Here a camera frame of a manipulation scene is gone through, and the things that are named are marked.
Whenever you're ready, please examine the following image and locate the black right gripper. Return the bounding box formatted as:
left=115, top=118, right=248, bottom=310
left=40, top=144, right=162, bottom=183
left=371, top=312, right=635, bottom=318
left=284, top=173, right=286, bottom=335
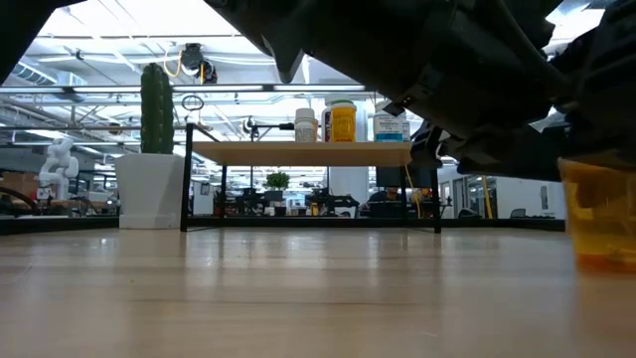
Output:
left=203, top=0, right=573, bottom=183

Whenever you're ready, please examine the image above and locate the white bottle blue label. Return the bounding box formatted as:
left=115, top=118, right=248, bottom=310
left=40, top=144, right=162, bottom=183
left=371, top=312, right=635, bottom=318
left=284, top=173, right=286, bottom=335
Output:
left=373, top=98, right=405, bottom=144

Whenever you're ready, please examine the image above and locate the translucent white pill bottle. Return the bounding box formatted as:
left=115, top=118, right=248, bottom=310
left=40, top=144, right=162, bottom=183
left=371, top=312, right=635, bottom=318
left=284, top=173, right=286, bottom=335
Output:
left=293, top=107, right=319, bottom=144

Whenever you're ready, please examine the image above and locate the black monitor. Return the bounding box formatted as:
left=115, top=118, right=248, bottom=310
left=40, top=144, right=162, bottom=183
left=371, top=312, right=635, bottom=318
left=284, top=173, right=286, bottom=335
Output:
left=375, top=166, right=433, bottom=189

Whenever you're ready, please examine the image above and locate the person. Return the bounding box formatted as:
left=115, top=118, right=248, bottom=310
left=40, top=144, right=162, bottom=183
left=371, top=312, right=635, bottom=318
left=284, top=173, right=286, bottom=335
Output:
left=367, top=187, right=403, bottom=220

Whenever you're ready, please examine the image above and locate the small green potted plant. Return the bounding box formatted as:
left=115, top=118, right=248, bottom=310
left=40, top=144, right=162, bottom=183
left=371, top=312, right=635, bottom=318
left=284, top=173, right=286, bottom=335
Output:
left=265, top=171, right=292, bottom=193

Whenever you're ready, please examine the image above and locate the green cactus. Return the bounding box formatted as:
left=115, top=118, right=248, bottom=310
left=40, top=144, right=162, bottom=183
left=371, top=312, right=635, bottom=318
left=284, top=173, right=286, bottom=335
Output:
left=139, top=63, right=175, bottom=155

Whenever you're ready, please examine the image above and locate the white hexagonal plant pot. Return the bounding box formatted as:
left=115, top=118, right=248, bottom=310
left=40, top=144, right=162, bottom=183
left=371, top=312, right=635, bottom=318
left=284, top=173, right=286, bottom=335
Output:
left=113, top=152, right=186, bottom=231

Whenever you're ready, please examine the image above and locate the yellow hanging cable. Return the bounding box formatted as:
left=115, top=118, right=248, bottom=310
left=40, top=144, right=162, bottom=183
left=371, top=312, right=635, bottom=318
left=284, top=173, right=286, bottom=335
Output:
left=479, top=174, right=494, bottom=220

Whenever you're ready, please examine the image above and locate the wooden shelf black metal frame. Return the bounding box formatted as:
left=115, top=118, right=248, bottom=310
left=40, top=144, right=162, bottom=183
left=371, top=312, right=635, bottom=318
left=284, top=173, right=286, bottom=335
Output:
left=179, top=122, right=443, bottom=235

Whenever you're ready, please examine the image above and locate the black ceiling cable reel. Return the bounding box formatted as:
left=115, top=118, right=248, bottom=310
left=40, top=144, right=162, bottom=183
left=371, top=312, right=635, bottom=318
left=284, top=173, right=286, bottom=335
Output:
left=178, top=43, right=219, bottom=86

